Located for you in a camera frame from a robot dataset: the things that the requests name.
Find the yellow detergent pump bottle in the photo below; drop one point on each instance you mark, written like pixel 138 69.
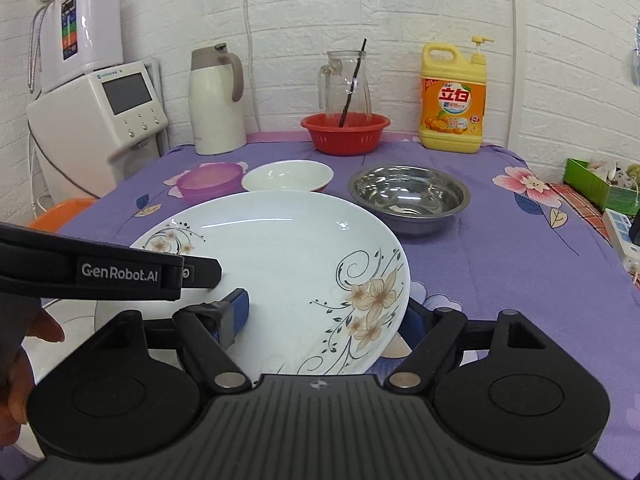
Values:
pixel 452 105

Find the white power strip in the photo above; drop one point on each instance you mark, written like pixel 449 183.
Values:
pixel 622 240

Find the glass pitcher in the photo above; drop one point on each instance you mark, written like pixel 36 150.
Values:
pixel 332 85

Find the white appliance with screen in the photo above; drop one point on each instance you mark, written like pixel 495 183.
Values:
pixel 75 130

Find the purple plastic bowl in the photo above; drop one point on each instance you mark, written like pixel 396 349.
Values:
pixel 209 181

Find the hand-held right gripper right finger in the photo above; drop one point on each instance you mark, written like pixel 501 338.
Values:
pixel 419 316

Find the stainless steel bowl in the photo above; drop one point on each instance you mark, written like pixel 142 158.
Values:
pixel 409 195

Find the white floral plate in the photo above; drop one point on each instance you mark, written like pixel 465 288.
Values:
pixel 280 270

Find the white water purifier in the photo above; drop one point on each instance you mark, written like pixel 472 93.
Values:
pixel 92 20

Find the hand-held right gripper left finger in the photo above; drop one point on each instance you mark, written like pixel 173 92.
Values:
pixel 242 306

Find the person's left hand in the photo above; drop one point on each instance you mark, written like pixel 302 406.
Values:
pixel 14 390

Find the purple floral tablecloth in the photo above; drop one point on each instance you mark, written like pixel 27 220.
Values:
pixel 510 270

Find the white ceramic bowl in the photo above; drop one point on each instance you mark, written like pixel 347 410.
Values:
pixel 287 176

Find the dark stirring stick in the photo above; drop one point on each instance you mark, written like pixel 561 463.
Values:
pixel 354 77

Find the plaid cloth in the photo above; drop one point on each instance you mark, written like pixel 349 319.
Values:
pixel 585 212

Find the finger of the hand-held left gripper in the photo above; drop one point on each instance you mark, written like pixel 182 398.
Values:
pixel 202 272

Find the red plastic basin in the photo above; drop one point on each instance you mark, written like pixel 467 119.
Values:
pixel 345 136

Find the white thermos jug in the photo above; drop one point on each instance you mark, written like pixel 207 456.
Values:
pixel 215 105

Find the orange plastic stool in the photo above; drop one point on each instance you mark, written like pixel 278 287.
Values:
pixel 60 212

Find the green box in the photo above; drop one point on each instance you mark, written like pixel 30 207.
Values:
pixel 597 185

